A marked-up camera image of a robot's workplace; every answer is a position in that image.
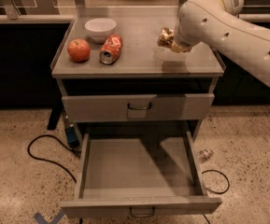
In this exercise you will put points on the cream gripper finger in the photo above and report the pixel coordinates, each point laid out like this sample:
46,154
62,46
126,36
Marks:
177,48

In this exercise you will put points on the orange gold can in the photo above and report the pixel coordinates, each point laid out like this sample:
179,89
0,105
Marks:
166,38

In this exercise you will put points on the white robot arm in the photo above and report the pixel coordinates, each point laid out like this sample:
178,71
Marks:
215,23

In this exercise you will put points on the closed top drawer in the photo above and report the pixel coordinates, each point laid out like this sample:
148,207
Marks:
114,107

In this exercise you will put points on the red soda can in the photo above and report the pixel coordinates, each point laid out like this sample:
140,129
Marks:
111,49

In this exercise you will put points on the grey drawer cabinet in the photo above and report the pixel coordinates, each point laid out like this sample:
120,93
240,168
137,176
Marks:
143,67

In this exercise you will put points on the open middle drawer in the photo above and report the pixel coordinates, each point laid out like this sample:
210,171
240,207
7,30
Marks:
140,171

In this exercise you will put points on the white bowl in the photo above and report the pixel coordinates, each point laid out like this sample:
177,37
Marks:
100,29

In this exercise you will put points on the red apple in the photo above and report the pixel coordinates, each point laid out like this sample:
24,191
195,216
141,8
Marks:
79,50

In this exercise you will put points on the clear plastic bottle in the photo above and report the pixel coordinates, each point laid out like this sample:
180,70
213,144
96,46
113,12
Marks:
205,155

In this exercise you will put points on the blue power box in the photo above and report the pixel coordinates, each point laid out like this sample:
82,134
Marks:
71,137

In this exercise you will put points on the black top drawer handle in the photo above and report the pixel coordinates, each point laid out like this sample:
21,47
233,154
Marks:
139,107

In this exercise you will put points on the black drawer handle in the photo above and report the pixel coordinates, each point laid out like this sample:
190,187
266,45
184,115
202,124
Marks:
139,107
141,212

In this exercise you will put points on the black middle drawer handle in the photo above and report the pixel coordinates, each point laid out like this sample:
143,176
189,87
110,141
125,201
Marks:
141,212

